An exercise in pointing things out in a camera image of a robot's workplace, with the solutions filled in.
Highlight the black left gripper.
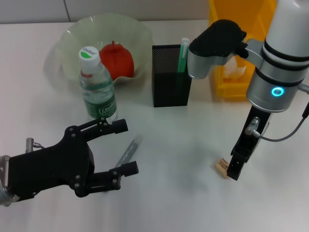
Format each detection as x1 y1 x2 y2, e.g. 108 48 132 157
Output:
7 126 95 203

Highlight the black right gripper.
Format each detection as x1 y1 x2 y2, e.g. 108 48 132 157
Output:
226 104 274 182

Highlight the beige eraser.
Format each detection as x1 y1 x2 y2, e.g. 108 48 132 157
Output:
214 158 229 180

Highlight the grey glitter pen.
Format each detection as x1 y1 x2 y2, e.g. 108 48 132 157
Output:
114 134 143 168

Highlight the clear water bottle green label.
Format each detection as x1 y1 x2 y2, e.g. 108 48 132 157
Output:
78 45 118 123

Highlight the orange fruit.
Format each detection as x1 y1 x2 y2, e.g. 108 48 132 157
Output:
98 40 135 79

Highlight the green utility knife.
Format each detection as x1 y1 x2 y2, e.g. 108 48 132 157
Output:
176 37 189 73

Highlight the white paper ball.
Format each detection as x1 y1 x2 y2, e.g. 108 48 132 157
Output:
223 57 248 79

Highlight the black mesh pen holder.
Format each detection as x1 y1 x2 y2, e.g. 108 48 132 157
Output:
152 43 195 108

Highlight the pale green glass fruit plate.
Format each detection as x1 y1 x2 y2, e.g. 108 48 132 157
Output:
51 14 153 89

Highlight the yellow plastic bin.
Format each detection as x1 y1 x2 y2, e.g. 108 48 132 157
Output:
208 0 278 100

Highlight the left gripper cable with plug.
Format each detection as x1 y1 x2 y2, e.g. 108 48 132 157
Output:
25 137 46 153

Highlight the gripper cable with plug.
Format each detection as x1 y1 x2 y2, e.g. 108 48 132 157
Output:
25 137 46 153
244 83 309 142

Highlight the right gripper cable with plug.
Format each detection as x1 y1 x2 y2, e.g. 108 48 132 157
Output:
244 83 309 142

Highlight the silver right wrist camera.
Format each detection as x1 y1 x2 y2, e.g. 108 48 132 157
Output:
187 19 264 80

